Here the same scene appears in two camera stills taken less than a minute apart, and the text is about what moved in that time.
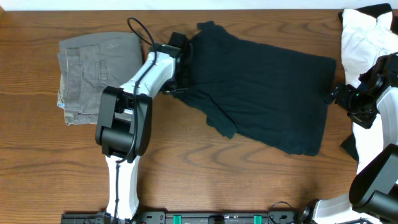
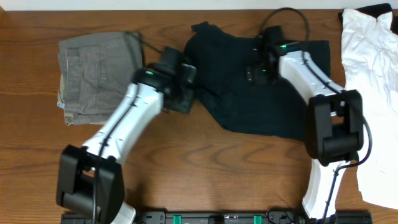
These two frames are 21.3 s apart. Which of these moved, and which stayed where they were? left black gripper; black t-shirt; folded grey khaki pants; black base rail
Moved: left black gripper; black t-shirt
Stayed: folded grey khaki pants; black base rail
